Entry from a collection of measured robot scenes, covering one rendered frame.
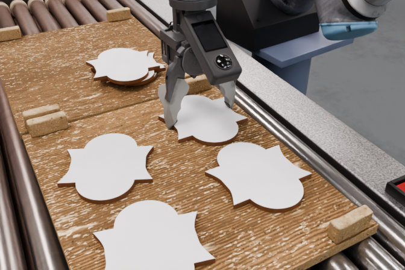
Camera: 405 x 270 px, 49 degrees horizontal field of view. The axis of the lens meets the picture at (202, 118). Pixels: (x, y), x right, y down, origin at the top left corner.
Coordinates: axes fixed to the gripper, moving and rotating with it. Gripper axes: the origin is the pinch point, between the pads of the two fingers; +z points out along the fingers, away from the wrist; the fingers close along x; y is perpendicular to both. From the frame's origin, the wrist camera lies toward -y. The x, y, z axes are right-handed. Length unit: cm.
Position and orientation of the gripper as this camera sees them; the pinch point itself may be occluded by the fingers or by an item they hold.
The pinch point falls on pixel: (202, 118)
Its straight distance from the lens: 73.3
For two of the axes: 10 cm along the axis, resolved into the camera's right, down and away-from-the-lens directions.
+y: -4.8, -4.5, 7.5
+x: -8.8, 2.7, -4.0
